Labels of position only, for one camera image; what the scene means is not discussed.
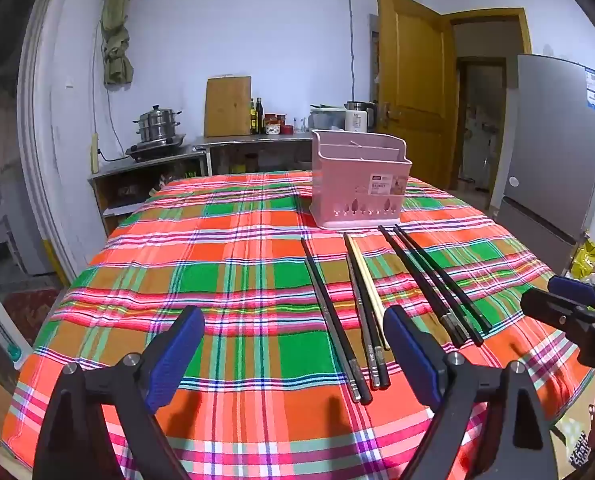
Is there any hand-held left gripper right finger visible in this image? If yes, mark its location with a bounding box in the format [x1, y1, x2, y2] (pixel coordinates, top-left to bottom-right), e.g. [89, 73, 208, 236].
[383, 306, 561, 480]

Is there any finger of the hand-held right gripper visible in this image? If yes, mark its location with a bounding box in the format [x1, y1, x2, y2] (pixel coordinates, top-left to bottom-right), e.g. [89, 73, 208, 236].
[547, 275, 595, 311]
[521, 287, 595, 366]

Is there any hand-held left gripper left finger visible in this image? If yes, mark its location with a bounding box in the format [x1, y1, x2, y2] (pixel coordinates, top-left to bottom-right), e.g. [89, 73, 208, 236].
[31, 305, 206, 480]

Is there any grey chopstick pair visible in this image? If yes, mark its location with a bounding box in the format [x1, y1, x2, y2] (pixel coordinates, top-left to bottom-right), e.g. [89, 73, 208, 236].
[351, 255, 391, 389]

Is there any pink plastic utensil basket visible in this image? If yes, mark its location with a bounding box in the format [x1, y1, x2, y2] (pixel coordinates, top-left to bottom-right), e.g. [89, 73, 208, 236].
[310, 129, 412, 231]

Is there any yellow plastic bag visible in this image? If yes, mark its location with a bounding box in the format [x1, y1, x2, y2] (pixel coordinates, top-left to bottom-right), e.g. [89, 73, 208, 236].
[570, 240, 595, 281]

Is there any beige wooden chopstick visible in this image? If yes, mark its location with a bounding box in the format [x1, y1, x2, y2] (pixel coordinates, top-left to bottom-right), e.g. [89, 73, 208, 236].
[343, 232, 391, 352]

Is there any plaid tablecloth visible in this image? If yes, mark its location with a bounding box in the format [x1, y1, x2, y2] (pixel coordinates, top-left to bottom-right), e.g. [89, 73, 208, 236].
[1, 170, 595, 480]

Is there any grey refrigerator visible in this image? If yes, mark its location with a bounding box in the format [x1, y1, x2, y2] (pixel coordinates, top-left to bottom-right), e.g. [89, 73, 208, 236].
[497, 54, 595, 276]

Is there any low steel shelf cabinet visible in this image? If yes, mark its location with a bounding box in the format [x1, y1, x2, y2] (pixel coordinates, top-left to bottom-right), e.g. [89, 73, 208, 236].
[88, 147, 210, 233]

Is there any induction cooker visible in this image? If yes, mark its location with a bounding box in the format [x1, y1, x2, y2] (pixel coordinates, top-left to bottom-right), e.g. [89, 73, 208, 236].
[127, 133, 198, 162]

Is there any steel steamer pot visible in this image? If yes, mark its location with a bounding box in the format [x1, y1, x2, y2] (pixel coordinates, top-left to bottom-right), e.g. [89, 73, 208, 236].
[133, 105, 183, 142]

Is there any white electric kettle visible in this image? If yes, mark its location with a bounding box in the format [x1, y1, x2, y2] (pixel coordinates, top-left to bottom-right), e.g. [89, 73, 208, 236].
[345, 101, 378, 133]

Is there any clear plastic container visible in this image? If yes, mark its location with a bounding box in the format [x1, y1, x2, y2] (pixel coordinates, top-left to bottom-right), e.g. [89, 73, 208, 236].
[310, 105, 348, 131]

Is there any wooden cutting board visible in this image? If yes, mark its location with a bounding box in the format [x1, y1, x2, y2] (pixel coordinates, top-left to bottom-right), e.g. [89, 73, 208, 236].
[204, 76, 252, 138]

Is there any wooden door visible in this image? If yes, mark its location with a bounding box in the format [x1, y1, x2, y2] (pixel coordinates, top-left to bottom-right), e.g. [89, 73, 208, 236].
[376, 0, 455, 191]

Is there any green hanging cloth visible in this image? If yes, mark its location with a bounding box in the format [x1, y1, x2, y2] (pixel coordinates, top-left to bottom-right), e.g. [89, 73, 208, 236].
[100, 0, 138, 86]

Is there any white door frame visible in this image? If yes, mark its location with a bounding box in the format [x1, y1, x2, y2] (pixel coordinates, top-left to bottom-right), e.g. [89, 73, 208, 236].
[17, 0, 93, 286]

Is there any wooden door frame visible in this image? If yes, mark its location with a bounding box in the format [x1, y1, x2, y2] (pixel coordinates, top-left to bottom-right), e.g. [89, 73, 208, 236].
[442, 7, 532, 196]

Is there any wall cable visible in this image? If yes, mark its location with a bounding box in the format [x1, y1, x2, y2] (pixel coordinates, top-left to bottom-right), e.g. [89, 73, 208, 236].
[347, 0, 355, 103]

